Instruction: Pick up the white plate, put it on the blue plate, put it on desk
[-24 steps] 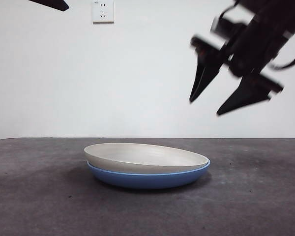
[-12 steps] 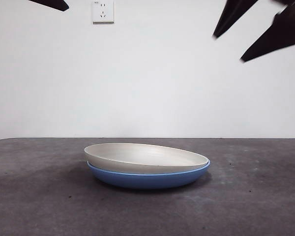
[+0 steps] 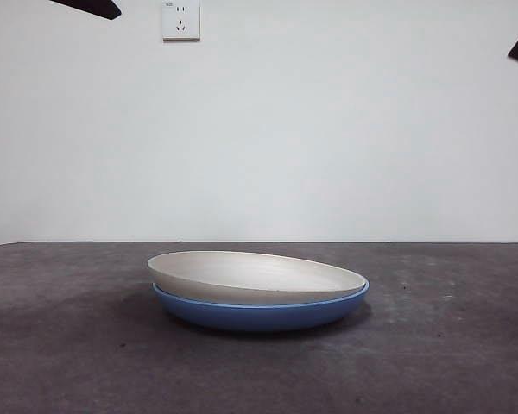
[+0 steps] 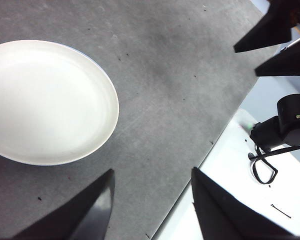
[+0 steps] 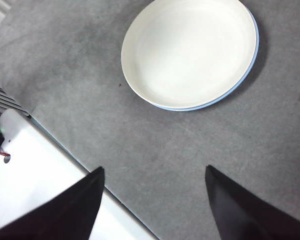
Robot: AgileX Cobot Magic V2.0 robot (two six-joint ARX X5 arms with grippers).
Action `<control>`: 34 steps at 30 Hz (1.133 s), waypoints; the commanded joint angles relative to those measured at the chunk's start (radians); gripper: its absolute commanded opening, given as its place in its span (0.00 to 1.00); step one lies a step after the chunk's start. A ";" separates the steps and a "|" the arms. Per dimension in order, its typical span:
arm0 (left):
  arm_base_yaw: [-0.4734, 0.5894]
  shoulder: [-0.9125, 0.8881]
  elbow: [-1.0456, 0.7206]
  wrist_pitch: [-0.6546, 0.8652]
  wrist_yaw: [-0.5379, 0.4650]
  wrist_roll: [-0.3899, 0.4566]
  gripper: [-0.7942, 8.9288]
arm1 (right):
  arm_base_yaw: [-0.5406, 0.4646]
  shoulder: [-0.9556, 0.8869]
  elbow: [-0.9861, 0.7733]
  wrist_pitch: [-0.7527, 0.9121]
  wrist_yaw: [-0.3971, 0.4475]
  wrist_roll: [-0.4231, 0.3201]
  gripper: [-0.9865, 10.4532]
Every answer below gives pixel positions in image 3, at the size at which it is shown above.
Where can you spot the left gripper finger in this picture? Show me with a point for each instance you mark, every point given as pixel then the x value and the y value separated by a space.
pixel 95 6

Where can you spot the white round plate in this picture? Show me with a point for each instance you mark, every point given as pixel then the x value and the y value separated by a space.
pixel 250 276

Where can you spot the blue round plate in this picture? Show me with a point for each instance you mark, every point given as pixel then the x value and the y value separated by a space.
pixel 259 317

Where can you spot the white wall socket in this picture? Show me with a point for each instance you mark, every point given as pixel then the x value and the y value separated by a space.
pixel 181 20

